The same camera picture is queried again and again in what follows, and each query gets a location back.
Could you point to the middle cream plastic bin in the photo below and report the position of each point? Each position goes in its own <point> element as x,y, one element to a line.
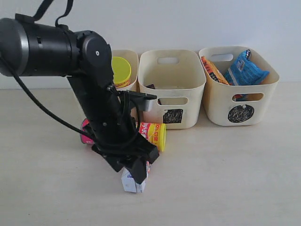
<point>179,75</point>

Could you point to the orange noodle packet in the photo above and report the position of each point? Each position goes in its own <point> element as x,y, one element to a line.
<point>213,72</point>

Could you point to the cream plastic bin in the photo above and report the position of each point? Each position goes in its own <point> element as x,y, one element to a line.
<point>227,105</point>
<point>132,58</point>
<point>179,75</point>

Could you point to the white blue milk carton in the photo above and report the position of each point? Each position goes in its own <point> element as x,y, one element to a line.
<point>129,184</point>

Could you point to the yellow chip can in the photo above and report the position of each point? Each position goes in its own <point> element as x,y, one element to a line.
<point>122,71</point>

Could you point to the blue noodle packet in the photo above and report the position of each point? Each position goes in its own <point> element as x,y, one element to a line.
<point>243,72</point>

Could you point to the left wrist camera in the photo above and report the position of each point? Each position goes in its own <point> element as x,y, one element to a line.
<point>143,100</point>

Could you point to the purple small carton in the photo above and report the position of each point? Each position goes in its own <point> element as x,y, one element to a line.
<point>150,86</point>

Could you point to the right cream plastic bin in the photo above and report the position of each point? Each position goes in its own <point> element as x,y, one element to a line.
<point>227,105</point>

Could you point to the left cream plastic bin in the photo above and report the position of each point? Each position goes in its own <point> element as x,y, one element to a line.
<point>132,58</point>

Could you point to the pink chip can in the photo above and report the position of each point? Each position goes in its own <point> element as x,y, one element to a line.
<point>155,133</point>

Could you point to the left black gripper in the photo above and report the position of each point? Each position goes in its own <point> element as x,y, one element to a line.
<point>133,157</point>

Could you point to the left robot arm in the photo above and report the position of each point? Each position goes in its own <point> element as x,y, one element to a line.
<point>28,49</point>

